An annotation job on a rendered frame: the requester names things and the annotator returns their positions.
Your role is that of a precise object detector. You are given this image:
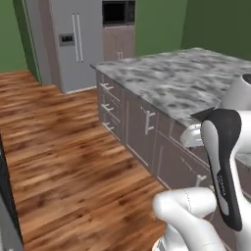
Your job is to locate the black microwave oven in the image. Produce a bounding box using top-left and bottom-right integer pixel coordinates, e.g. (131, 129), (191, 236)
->
(101, 0), (137, 27)

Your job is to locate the silver drawer handle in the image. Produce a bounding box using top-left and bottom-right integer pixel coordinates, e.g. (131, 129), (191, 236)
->
(100, 103), (116, 113)
(99, 81), (115, 91)
(101, 121), (116, 131)

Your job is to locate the brown tall cupboard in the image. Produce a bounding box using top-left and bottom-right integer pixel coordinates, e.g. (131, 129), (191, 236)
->
(102, 25), (136, 62)

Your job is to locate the grey-brown drawer front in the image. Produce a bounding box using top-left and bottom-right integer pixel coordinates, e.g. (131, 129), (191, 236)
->
(97, 72), (126, 102)
(98, 109), (125, 142)
(97, 88), (126, 123)
(157, 112), (210, 165)

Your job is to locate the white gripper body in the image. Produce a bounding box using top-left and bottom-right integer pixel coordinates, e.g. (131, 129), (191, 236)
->
(179, 123), (207, 149)

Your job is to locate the grey double-door fridge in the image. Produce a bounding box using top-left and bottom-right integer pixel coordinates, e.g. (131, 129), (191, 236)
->
(25, 0), (106, 95)

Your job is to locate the silver cupboard door handle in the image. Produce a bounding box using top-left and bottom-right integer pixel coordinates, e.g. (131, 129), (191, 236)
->
(194, 174), (208, 189)
(143, 110), (157, 136)

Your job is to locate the grey-brown cupboard door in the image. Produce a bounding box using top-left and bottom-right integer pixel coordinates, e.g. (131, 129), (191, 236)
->
(156, 130), (214, 191)
(125, 92), (159, 169)

